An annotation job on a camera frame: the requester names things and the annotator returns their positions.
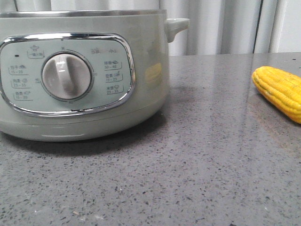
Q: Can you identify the yellow corn cob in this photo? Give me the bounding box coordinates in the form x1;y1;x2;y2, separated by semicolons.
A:
252;66;301;123

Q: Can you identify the pale green electric cooking pot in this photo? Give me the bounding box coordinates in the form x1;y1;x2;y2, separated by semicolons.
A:
0;9;189;142

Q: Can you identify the white pleated curtain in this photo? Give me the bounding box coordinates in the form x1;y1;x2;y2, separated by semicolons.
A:
0;0;301;56

